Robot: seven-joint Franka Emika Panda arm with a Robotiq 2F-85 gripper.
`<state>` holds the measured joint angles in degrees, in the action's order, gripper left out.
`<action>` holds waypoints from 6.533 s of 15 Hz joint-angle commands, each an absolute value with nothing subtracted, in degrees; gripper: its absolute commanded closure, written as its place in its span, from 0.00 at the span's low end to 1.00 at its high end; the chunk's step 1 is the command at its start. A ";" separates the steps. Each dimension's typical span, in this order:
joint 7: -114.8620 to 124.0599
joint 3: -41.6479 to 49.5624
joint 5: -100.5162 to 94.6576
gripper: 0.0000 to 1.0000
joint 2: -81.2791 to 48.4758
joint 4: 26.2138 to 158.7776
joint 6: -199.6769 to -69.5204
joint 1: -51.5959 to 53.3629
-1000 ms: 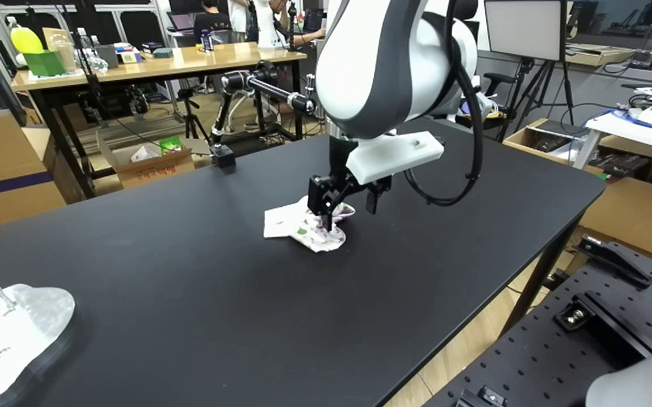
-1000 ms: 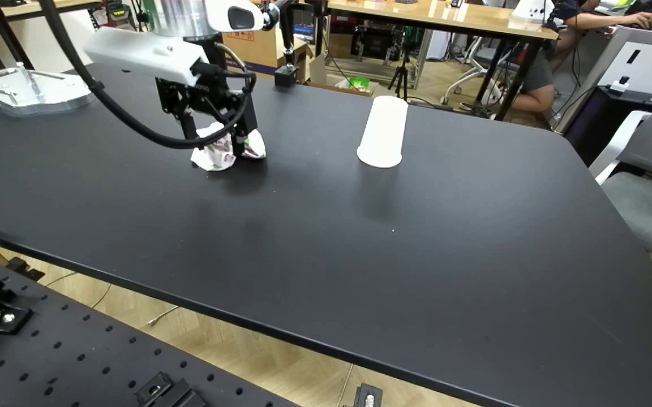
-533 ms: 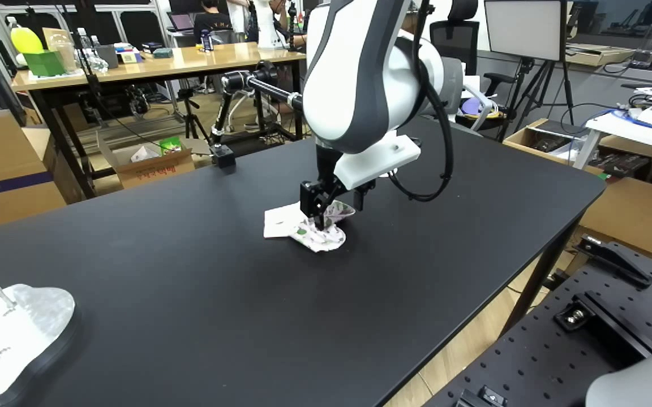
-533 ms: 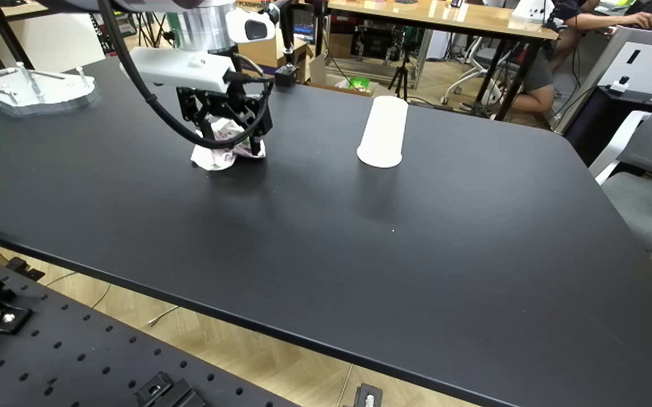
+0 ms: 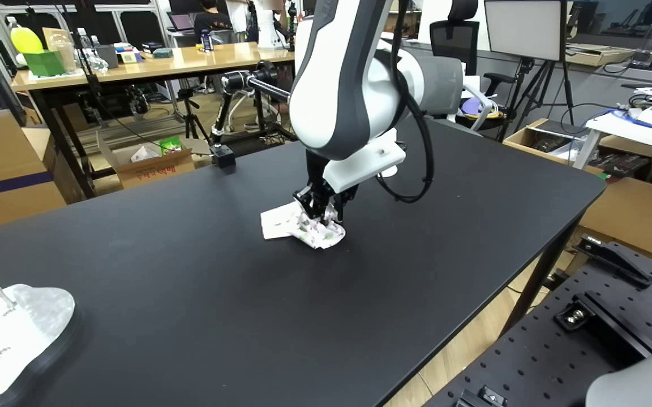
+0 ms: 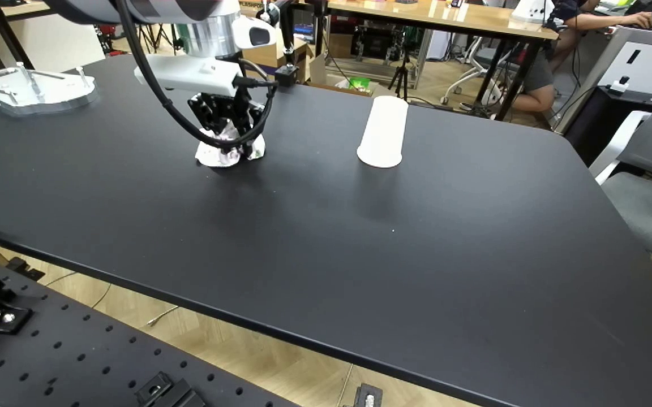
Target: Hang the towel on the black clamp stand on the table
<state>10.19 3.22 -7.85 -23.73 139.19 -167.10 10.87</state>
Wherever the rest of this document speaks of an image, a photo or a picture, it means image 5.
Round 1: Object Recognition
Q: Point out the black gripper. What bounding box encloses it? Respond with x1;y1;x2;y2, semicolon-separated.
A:
293;147;360;229

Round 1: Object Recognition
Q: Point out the small black tripod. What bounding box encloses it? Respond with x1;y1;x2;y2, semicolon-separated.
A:
178;85;213;147

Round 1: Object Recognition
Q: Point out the open cardboard box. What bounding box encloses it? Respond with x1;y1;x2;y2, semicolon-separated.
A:
110;137;198;190

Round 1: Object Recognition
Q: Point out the black clamp lever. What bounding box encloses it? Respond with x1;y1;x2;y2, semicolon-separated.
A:
577;233;652;290

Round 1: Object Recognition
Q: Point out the white desk with papers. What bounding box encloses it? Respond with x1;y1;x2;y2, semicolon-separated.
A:
582;85;652;166

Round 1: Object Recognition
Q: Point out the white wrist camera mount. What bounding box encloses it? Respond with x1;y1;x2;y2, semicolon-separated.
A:
320;128;407;192

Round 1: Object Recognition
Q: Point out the grey office chair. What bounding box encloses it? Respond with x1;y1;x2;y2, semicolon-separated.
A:
414;55;498;131

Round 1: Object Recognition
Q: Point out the long wooden table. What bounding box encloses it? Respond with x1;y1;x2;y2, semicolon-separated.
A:
10;42;299;200

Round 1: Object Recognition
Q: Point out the black clamp stand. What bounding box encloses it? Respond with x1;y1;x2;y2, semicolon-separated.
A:
209;69;299;173

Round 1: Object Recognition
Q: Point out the large red-labelled cardboard box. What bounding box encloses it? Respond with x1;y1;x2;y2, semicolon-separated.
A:
0;109;68;235

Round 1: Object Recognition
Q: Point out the flat cardboard box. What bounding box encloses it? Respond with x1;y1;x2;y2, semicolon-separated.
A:
577;176;652;258

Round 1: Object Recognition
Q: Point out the black office chair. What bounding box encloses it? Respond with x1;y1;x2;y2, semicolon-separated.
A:
429;0;483;77

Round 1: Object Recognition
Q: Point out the black perforated breadboard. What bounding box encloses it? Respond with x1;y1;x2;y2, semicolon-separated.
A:
423;255;652;407

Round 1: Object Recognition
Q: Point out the cardboard box with keyboard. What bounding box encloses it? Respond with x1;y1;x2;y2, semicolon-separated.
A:
502;115;602;169

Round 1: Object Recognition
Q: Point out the grey rounded housing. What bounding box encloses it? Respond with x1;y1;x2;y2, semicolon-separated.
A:
584;334;652;407

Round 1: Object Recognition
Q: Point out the green container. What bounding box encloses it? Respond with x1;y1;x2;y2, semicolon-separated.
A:
23;51;68;80

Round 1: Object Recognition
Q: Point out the black screen tripod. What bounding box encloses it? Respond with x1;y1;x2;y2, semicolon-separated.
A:
507;56;577;139

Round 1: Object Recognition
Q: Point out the black bracket with screws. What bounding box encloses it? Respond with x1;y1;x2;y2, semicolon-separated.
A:
553;294;650;362

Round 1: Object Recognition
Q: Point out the green packet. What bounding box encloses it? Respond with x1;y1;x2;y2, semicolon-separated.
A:
156;137;187;156

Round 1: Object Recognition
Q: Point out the white projection screen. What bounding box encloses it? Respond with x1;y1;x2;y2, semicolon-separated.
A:
483;0;572;63

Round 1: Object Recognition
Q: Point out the white patterned towel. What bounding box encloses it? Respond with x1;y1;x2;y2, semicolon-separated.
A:
258;200;349;253

